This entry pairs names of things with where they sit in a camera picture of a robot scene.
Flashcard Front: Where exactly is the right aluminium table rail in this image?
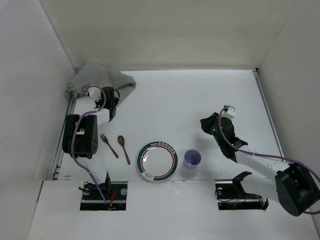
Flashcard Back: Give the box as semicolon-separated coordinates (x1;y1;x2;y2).
252;68;284;157

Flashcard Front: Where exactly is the brown wooden spoon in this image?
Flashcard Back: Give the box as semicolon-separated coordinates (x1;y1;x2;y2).
117;135;131;165

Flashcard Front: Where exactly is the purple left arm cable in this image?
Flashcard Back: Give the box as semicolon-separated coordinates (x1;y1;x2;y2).
71;85;111;205

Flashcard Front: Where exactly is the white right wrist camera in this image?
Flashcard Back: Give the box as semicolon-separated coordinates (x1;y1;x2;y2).
222;105;236;120

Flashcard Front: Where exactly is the left aluminium table rail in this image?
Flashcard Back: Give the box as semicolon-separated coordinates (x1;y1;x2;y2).
47;96;75;181

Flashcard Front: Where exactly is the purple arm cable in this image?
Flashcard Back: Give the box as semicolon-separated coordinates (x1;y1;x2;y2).
218;105;320;216
71;85;111;205

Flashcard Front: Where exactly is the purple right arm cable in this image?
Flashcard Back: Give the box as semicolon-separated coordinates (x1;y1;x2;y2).
218;105;320;216

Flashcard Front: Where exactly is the aluminium table rail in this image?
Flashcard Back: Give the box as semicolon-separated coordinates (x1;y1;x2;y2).
47;96;75;181
252;68;284;157

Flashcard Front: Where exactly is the brown wooden fork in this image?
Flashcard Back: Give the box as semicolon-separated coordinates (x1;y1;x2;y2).
99;133;119;159

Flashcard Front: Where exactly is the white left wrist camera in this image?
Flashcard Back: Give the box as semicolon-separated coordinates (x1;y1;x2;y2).
87;86;101;101

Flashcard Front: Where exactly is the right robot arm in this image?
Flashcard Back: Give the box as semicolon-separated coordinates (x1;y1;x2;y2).
200;109;320;217

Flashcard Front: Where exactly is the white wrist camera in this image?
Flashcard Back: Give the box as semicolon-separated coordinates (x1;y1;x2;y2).
222;105;236;120
87;86;101;101

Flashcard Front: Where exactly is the purple cup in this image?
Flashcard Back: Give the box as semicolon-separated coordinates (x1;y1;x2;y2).
183;149;202;170

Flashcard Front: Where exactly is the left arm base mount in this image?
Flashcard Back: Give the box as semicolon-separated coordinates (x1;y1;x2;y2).
78;181;128;211

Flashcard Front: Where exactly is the white plate green red rim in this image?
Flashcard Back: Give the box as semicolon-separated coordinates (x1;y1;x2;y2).
136;141;178;183

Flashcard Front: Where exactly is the grey cloth placemat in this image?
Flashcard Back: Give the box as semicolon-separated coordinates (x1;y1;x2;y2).
66;62;136;114

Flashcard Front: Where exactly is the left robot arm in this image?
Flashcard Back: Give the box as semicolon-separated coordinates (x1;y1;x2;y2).
62;85;120;202

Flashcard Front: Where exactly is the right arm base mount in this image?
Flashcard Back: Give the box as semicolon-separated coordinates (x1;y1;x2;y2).
214;171;269;211

